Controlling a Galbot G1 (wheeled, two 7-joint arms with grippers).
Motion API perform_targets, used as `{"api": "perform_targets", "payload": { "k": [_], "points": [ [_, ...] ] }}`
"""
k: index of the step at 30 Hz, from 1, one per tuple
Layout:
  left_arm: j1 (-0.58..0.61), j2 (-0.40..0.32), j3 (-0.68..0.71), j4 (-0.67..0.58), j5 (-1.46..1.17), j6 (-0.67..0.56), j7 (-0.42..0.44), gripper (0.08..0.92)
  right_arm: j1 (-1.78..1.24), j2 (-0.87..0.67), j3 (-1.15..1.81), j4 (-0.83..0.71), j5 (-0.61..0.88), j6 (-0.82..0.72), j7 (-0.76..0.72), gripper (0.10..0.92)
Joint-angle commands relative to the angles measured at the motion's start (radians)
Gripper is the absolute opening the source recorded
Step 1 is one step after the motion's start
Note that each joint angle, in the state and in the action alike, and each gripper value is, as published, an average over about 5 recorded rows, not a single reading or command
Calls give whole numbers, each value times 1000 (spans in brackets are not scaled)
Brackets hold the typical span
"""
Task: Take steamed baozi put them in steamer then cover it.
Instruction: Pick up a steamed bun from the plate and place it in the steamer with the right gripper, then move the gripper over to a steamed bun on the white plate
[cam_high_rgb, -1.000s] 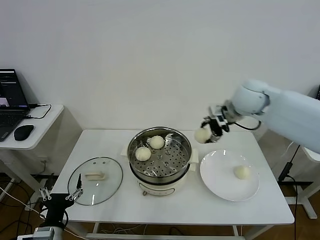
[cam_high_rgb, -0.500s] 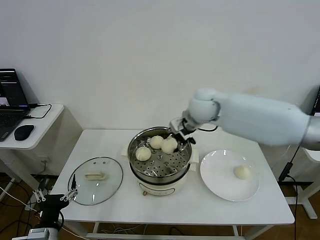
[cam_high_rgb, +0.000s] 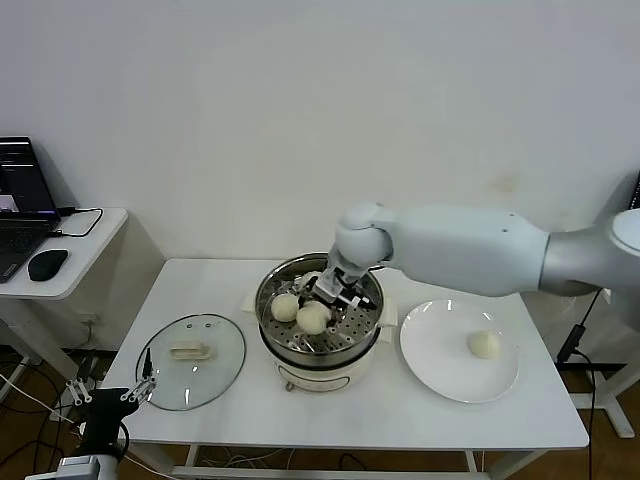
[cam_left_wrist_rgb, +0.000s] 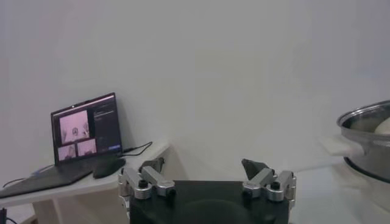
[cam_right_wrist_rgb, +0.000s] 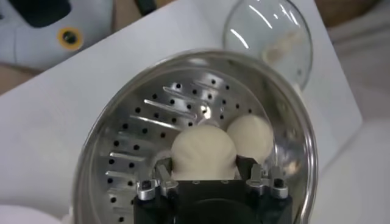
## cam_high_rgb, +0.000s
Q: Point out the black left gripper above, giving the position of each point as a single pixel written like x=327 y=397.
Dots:
x=102 y=410

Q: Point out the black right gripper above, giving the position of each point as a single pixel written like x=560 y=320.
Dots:
x=357 y=294

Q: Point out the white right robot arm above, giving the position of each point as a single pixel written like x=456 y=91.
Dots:
x=475 y=250

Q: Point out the steel perforated steamer basket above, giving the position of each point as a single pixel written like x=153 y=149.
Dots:
x=360 y=325

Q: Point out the cream electric cooking pot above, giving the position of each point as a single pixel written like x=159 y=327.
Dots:
x=325 y=377

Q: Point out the white round plate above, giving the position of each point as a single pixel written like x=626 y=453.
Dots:
x=440 y=360

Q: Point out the white side table with mouse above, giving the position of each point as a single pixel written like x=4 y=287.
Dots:
x=87 y=255

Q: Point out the black computer mouse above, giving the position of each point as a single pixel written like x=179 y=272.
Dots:
x=46 y=264

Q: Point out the black laptop with dark screen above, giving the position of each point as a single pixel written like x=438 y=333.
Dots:
x=20 y=230

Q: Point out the white side table with label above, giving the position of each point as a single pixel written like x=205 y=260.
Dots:
x=620 y=310

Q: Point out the black laptop with lit screen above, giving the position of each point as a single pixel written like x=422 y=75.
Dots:
x=635 y=192

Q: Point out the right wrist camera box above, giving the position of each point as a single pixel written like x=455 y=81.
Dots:
x=329 y=286

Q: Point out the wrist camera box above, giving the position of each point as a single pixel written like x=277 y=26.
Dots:
x=77 y=465
x=329 y=286

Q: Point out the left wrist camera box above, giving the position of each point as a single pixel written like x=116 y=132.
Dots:
x=77 y=465

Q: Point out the white table frame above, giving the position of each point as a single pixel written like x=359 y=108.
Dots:
x=350 y=473

